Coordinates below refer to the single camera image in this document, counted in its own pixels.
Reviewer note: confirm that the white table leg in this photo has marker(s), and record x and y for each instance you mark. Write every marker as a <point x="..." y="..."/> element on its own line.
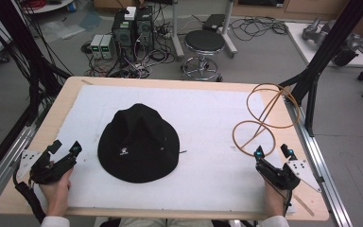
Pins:
<point x="176" y="34"/>
<point x="229" y="31"/>

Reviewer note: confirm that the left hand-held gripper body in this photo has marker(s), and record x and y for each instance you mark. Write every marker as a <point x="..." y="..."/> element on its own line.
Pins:
<point x="48" y="171"/>

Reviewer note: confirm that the black computer tower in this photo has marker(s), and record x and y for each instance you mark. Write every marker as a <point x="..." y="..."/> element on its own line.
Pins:
<point x="145" y="30"/>
<point x="123" y="36"/>

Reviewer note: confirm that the white box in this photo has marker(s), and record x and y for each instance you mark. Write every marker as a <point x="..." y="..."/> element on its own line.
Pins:
<point x="130" y="13"/>

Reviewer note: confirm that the black metal stand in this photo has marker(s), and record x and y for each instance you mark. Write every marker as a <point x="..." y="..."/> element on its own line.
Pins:
<point x="28" y="56"/>
<point x="324" y="53"/>

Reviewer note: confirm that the person's right hand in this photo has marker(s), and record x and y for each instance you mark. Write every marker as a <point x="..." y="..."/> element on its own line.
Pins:
<point x="275" y="200"/>

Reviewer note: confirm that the aluminium rail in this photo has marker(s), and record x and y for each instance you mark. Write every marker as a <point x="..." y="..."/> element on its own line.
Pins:
<point x="3" y="167"/>
<point x="318" y="157"/>

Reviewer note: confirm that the grey power supply unit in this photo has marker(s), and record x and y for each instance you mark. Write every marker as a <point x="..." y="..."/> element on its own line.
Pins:
<point x="96" y="45"/>
<point x="107" y="46"/>

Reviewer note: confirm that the white foam mat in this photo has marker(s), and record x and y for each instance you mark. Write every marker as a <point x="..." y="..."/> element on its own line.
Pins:
<point x="208" y="151"/>

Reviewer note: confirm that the person's lap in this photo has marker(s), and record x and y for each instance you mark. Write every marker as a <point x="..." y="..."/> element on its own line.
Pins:
<point x="167" y="223"/>

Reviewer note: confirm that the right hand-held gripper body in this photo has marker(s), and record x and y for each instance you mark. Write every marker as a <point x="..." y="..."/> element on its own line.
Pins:
<point x="280" y="178"/>

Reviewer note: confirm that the black round stool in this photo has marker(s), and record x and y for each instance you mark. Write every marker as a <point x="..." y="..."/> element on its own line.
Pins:
<point x="204" y="41"/>

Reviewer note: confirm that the black bucket hat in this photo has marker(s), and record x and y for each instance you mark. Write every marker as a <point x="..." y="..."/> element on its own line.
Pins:
<point x="138" y="145"/>

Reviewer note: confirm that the flat black box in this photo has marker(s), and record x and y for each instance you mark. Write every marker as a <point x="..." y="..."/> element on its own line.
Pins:
<point x="213" y="22"/>

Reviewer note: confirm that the white platform board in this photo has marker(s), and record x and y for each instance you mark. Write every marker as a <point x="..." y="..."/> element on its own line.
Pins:
<point x="299" y="41"/>

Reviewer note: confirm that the person's left hand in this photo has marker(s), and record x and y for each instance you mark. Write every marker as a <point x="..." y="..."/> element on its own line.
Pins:
<point x="56" y="197"/>

